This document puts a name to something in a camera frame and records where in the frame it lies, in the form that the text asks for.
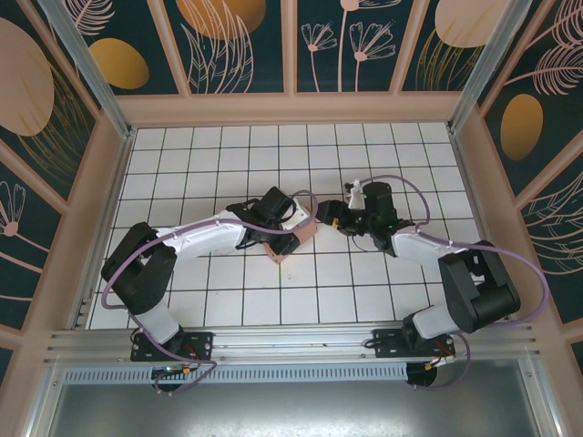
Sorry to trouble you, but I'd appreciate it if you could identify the pink paper box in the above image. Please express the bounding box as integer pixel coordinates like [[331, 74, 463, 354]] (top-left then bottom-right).
[[265, 204, 319, 265]]

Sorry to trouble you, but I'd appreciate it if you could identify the grey metal sheet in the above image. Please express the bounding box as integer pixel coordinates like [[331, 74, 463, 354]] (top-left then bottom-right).
[[29, 359, 561, 437]]

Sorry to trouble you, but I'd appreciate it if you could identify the small green circuit board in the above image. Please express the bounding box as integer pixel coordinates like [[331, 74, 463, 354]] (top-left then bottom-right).
[[151, 364, 193, 380]]

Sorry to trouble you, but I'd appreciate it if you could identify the yellow power connector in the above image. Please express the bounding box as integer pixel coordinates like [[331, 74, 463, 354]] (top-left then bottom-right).
[[425, 354, 456, 371]]

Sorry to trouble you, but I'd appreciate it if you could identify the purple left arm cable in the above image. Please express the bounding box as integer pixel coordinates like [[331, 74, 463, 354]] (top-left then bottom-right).
[[100, 189, 320, 398]]

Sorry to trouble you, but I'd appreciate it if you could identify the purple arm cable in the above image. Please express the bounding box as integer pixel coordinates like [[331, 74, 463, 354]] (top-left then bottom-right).
[[359, 173, 550, 392], [100, 189, 320, 398]]

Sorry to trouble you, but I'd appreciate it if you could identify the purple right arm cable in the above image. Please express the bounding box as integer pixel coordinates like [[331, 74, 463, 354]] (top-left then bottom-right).
[[359, 173, 550, 392]]

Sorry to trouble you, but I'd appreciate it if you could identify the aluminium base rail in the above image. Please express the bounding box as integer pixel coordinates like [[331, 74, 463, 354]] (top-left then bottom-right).
[[44, 323, 541, 365]]

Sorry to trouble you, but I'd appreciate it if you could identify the grey slotted cable duct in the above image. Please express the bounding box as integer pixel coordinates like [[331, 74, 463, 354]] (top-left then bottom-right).
[[63, 362, 409, 384]]

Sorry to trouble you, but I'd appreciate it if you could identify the aluminium frame post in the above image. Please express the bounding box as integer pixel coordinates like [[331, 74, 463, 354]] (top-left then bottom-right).
[[447, 0, 535, 134], [36, 0, 134, 140]]

